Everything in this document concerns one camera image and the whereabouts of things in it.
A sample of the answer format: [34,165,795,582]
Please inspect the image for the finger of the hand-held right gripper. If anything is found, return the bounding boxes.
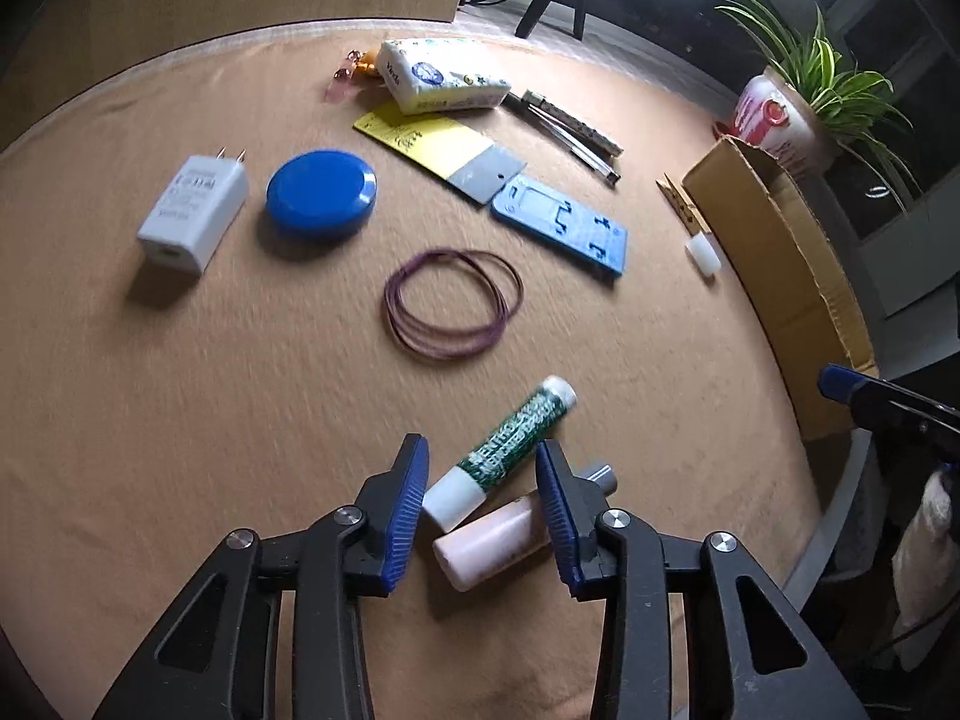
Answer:
[817,364,960,466]

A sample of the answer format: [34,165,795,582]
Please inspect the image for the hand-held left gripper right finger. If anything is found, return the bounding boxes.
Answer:
[535,440,871,720]

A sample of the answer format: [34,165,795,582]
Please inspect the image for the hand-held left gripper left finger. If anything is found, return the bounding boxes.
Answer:
[94,433,431,720]

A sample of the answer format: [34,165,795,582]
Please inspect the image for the pink cosmetic bottle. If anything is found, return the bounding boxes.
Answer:
[433,457,620,592]

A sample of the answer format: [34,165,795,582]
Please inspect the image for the green white lip balm tube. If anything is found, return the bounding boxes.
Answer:
[421,375,578,527]

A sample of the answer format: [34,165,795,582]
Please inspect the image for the cardboard box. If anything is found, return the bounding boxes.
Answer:
[681,133,878,442]

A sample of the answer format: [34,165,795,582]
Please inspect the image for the yellow grey scraper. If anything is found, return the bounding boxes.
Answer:
[352,106,530,207]

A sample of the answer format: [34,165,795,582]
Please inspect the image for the person's right hand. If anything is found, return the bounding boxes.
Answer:
[891,463,960,672]

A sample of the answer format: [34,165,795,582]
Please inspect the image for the small white cap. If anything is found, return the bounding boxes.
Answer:
[688,234,721,278]

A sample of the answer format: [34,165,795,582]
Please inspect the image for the wooden clothespin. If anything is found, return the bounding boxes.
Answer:
[655,174,713,237]

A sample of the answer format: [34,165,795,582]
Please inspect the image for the red white plant pot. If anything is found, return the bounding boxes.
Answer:
[712,67,845,181]

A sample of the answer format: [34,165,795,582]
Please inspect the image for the blue phone stand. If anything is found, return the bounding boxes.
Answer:
[491,174,629,278]

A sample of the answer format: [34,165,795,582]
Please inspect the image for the green spider plant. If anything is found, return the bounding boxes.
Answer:
[705,0,923,211]

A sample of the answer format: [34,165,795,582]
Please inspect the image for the blue round case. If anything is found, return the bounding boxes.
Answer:
[266,151,378,239]

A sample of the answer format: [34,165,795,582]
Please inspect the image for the metal tweezers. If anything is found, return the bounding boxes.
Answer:
[508,99,623,188]

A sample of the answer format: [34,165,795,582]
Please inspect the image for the patterned nail file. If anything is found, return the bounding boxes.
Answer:
[519,88,625,158]

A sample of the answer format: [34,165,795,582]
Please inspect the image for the white tissue packet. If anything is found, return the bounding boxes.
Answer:
[375,37,512,116]

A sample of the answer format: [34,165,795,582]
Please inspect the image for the purple wire ring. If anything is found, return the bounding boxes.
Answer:
[384,247,524,361]

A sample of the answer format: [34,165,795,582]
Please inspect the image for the white wall charger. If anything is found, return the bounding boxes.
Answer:
[136,146,250,277]

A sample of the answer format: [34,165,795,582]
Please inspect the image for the pink orange keychain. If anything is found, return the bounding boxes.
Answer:
[326,49,380,102]

